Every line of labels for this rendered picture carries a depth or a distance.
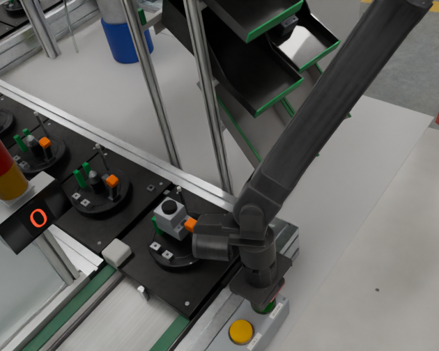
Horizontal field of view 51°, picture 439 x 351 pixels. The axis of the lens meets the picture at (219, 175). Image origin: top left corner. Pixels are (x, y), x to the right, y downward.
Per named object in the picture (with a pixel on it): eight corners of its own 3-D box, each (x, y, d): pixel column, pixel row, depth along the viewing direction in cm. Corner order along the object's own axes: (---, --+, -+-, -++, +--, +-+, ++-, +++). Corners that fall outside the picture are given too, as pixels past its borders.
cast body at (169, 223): (195, 226, 92) (188, 204, 87) (181, 242, 90) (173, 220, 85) (164, 209, 97) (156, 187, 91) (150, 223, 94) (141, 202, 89)
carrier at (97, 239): (174, 186, 111) (162, 150, 102) (101, 259, 99) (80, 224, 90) (108, 152, 123) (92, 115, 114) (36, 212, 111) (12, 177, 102)
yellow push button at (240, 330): (257, 331, 83) (256, 326, 82) (244, 349, 81) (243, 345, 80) (239, 320, 85) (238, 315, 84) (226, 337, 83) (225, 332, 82)
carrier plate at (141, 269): (262, 233, 98) (261, 227, 97) (190, 322, 87) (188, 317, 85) (179, 189, 110) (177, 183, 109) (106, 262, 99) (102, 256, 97)
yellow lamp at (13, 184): (34, 184, 73) (20, 163, 69) (8, 205, 70) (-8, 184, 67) (17, 173, 75) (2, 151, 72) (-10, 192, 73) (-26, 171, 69)
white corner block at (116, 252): (135, 257, 99) (130, 246, 96) (120, 272, 96) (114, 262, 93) (120, 246, 101) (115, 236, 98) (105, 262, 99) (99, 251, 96)
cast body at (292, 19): (295, 28, 100) (305, 4, 93) (281, 37, 98) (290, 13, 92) (268, 3, 101) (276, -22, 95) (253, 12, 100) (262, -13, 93)
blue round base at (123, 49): (162, 47, 173) (152, 9, 162) (133, 68, 166) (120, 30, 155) (133, 37, 181) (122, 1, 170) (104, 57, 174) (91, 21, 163)
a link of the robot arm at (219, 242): (263, 208, 64) (271, 182, 71) (183, 203, 67) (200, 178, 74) (263, 279, 69) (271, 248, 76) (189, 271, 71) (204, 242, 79)
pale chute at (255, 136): (309, 158, 106) (320, 154, 102) (269, 191, 101) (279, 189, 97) (240, 55, 103) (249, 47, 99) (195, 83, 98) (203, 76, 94)
